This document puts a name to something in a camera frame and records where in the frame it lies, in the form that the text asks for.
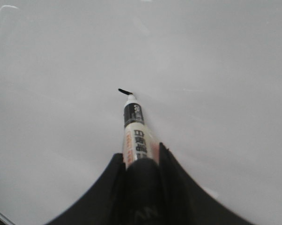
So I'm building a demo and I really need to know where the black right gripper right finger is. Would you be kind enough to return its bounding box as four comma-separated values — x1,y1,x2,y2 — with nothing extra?
159,143,251,225

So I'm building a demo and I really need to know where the white black whiteboard marker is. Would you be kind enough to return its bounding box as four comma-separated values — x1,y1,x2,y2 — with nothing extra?
122,91,163,225

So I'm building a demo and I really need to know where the white glossy whiteboard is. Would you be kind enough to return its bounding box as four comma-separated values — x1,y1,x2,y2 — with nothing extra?
0,0,282,225

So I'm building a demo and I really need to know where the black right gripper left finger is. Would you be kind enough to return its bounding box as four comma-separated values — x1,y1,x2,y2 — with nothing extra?
48,153,125,225

